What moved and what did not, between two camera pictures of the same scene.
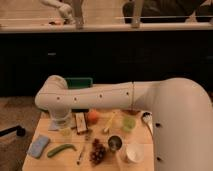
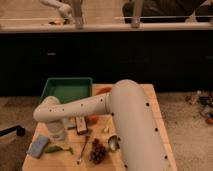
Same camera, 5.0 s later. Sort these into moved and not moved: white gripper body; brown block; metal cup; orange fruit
Moved: white gripper body
Not moved: brown block; orange fruit; metal cup
